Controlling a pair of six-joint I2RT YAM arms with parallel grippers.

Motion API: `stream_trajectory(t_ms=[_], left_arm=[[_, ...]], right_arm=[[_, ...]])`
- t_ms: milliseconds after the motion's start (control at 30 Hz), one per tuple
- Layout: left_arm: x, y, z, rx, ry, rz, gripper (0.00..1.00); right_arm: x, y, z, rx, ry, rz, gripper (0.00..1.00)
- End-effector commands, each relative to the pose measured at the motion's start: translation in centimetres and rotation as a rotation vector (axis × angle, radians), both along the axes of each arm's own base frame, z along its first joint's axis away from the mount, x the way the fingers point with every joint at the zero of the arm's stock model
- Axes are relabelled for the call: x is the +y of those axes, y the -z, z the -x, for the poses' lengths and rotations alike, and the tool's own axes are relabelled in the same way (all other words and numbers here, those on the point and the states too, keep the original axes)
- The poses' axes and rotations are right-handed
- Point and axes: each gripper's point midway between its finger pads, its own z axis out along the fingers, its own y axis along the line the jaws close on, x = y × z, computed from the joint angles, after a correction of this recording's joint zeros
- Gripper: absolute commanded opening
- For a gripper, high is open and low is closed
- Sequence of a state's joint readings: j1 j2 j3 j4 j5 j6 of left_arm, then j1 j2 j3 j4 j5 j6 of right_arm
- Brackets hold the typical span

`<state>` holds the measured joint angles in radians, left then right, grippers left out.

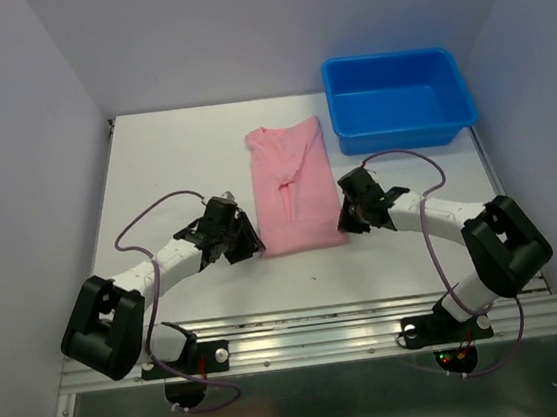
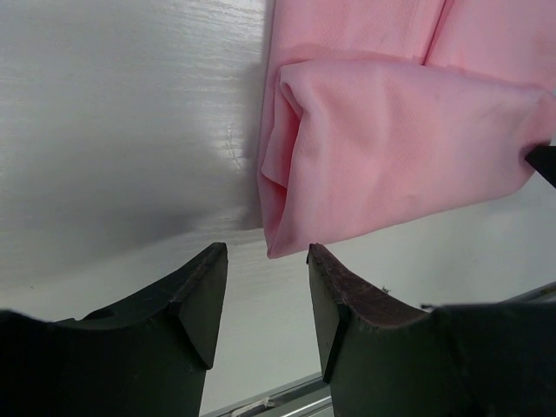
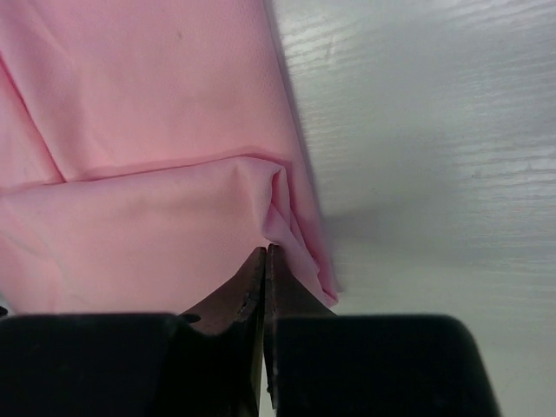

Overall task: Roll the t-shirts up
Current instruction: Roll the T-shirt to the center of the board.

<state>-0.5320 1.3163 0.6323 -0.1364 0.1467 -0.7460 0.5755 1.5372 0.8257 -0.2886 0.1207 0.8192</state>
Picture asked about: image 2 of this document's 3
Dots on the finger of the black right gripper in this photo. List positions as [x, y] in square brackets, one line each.
[543, 160]

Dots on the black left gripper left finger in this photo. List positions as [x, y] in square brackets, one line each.
[145, 355]

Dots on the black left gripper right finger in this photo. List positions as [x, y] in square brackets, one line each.
[382, 357]

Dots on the pink t-shirt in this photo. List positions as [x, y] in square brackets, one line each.
[377, 113]

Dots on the aluminium mounting rail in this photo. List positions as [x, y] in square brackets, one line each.
[309, 396]

